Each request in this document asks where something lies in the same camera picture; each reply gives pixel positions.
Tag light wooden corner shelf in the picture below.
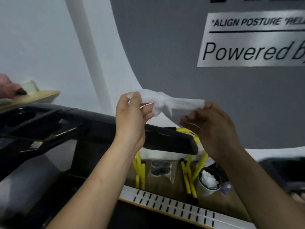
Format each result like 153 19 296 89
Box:
0 90 61 111

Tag round white waste bin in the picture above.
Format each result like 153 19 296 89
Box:
197 167 222 198

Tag white wet wipe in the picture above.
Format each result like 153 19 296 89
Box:
126 89 205 117

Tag black exercise machine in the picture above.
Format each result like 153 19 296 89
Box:
258 157 305 203

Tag clear plastic bag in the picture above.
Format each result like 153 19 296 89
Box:
150 159 178 184

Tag white wall banner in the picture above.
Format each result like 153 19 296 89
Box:
196 9 305 67

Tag person's right forearm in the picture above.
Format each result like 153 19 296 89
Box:
218 148 305 229

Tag person's left forearm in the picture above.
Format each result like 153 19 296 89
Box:
46 138 141 229

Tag person's right hand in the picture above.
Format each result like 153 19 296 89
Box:
179 102 242 161

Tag person's left hand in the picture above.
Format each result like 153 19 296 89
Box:
114 92 154 150

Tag black treadmill console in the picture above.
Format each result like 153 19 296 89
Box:
0 102 199 229

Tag pink wipes packet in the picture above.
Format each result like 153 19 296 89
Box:
0 73 23 99

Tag black handle silver grip sensors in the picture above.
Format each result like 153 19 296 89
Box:
20 127 81 153

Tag white paper cup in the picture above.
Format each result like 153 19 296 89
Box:
20 80 40 94

